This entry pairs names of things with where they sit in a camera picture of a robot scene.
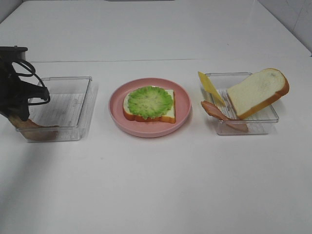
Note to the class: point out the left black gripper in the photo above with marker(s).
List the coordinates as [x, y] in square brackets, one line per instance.
[15, 94]

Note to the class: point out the bacon strip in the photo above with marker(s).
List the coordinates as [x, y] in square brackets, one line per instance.
[213, 111]
[32, 135]

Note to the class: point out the green lettuce leaf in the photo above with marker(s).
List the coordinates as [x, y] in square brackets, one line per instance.
[149, 102]

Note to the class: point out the bread slice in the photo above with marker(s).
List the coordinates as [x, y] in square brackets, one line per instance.
[257, 91]
[170, 117]

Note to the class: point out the left clear plastic container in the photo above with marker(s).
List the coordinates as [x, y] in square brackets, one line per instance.
[70, 109]

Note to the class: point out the clear plastic container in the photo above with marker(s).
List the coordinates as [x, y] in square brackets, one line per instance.
[70, 109]
[260, 123]

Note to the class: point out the pink round plate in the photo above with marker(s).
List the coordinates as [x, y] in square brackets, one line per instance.
[149, 129]

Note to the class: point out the yellow cheese slice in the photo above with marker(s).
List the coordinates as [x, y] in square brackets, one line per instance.
[209, 87]

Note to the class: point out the right clear plastic container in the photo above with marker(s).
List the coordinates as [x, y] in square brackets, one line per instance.
[260, 123]

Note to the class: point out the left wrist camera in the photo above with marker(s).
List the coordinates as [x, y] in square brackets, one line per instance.
[12, 53]

